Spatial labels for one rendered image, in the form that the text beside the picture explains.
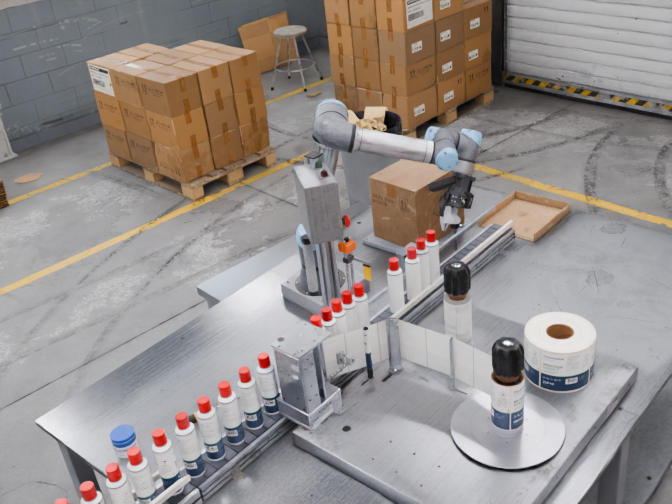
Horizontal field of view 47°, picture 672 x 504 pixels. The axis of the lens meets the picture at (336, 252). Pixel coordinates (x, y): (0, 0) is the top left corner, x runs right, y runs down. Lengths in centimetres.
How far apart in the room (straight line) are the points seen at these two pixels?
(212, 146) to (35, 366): 221
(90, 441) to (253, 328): 68
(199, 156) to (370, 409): 373
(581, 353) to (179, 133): 391
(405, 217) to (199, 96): 293
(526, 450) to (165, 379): 119
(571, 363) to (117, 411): 139
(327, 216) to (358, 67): 418
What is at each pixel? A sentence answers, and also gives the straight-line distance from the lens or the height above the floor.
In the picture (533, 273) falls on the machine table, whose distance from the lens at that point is 298.
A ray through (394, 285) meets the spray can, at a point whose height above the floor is 100.
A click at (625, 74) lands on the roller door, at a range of 676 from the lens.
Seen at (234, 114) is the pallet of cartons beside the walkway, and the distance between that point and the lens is 590.
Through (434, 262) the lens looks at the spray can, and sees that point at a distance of 278.
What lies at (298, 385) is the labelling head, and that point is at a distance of 218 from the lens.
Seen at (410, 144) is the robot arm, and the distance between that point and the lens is 260.
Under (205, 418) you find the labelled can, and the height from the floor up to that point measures 104.
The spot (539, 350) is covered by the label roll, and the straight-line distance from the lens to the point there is 229.
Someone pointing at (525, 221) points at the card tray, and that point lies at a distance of 332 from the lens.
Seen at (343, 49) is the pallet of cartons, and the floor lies 69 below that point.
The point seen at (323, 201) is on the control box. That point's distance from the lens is 225.
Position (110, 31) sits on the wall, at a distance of 784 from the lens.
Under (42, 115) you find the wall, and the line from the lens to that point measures 767.
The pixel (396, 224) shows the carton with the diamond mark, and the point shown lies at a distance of 309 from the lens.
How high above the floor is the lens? 241
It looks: 30 degrees down
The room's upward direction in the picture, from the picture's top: 7 degrees counter-clockwise
